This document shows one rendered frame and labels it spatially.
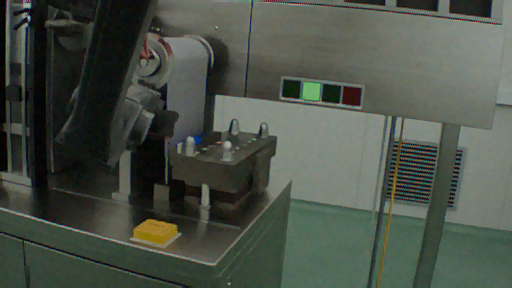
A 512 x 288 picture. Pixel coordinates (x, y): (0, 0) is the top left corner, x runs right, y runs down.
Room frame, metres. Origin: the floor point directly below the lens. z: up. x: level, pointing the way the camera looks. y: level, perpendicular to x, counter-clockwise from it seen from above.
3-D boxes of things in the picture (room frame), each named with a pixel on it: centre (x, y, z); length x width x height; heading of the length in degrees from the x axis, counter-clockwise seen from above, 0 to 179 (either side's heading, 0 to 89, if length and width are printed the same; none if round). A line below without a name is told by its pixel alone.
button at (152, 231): (0.93, 0.20, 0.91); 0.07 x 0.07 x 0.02; 74
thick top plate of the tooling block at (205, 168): (1.30, 0.08, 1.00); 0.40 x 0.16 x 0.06; 164
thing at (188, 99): (1.29, 0.20, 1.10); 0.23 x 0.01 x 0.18; 164
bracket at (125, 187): (1.17, 0.34, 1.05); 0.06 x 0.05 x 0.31; 164
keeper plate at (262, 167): (1.29, -0.02, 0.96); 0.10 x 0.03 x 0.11; 164
